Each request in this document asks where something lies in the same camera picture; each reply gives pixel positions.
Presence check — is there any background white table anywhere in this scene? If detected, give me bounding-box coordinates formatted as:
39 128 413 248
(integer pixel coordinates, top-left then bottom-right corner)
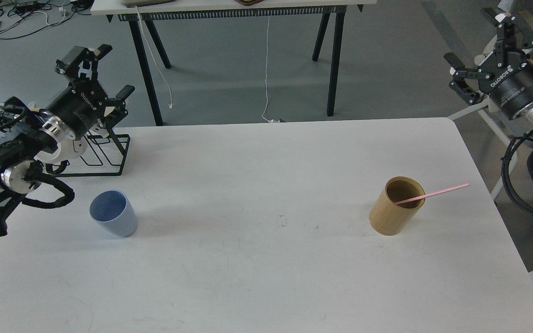
83 0 377 126

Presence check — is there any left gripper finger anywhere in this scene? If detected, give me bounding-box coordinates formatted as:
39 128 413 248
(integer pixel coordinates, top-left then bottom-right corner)
96 85 135 137
55 44 113 83

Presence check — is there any black wire mug rack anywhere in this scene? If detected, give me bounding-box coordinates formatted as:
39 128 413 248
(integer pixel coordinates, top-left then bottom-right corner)
43 129 131 178

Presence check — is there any blue plastic cup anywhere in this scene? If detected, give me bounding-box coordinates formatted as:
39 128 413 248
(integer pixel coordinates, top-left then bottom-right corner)
89 190 139 238

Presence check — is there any bamboo cylinder holder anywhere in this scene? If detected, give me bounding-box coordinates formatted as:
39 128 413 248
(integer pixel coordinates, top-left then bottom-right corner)
369 176 425 236

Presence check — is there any white hanging cable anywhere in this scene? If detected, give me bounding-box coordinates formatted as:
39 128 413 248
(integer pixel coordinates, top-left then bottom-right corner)
261 16 280 123

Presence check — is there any floor cable clutter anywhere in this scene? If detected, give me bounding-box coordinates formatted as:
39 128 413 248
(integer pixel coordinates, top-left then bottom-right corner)
0 0 94 41

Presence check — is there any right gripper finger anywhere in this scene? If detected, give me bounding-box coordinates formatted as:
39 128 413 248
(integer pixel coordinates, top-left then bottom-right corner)
444 52 490 105
482 7 533 61

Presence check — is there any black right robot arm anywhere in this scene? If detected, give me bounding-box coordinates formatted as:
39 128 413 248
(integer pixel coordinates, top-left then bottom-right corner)
444 7 533 216

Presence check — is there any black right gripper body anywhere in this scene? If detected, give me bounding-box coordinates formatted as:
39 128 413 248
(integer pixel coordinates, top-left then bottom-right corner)
478 51 533 122

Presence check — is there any white cord left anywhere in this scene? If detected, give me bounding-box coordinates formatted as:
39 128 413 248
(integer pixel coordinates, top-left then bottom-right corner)
135 6 175 110

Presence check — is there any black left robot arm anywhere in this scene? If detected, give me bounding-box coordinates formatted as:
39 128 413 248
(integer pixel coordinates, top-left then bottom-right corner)
0 44 135 237

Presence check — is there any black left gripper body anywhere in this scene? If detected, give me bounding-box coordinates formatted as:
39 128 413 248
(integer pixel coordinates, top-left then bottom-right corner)
44 80 108 139

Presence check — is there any pink chopstick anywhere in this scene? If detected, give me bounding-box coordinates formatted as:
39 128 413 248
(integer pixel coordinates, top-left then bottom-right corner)
394 183 470 206

